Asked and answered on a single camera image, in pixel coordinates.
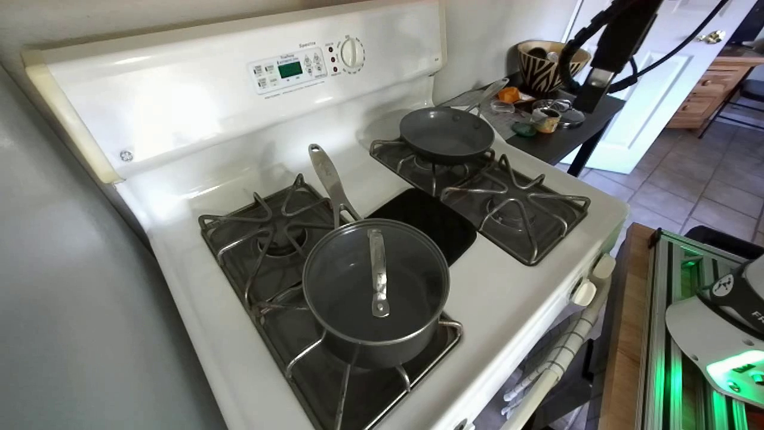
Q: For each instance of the black burner grate under pot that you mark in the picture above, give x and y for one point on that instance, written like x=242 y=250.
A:
x=238 y=231

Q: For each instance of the white panel door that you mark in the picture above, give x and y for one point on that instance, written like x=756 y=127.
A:
x=660 y=109

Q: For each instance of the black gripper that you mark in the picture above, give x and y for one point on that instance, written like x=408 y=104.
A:
x=627 y=36

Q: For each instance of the small white cup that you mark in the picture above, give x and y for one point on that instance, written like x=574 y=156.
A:
x=546 y=121

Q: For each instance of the white gas stove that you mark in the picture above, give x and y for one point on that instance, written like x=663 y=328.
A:
x=508 y=296

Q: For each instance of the dark grey frying pan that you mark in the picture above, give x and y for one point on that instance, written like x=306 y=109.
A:
x=445 y=133

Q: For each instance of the patterned black white bowl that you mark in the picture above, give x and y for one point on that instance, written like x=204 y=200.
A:
x=537 y=69

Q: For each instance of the white stove burner knob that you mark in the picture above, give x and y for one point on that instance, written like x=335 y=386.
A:
x=582 y=293

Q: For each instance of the black rounded object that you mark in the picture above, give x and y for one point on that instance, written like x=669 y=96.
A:
x=718 y=239

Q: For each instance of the black side table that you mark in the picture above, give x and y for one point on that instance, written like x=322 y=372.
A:
x=574 y=133

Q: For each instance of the brass door knob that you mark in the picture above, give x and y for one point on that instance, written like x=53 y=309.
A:
x=712 y=36

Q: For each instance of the orange fruit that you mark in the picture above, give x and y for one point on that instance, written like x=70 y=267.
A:
x=508 y=94

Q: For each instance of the white stove timer dial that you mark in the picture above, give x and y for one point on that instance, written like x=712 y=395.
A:
x=350 y=52

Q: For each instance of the wooden dresser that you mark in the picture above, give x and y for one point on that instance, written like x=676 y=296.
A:
x=706 y=91

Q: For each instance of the wooden board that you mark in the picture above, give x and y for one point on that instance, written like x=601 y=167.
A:
x=624 y=336

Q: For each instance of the black burner grate under pan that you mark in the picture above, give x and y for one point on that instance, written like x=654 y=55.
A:
x=516 y=218

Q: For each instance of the striped dish towel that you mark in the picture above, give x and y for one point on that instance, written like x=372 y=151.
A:
x=550 y=359

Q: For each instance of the grey white robot base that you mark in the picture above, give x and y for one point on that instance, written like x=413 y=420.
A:
x=699 y=327

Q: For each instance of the aluminium frame with green light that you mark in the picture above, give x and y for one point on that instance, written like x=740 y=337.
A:
x=660 y=336

